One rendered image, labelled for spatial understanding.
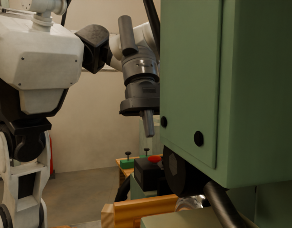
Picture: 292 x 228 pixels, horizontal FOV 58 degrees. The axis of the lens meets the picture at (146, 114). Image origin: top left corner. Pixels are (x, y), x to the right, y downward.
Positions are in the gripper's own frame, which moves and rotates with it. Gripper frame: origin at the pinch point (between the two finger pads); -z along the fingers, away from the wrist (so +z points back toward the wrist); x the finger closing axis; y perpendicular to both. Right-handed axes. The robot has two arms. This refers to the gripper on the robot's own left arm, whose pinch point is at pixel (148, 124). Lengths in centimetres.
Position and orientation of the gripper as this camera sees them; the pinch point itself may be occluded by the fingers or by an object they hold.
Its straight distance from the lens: 61.0
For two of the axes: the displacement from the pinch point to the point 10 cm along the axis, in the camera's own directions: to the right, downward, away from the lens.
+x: -9.6, 0.4, -2.8
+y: 2.5, -3.7, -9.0
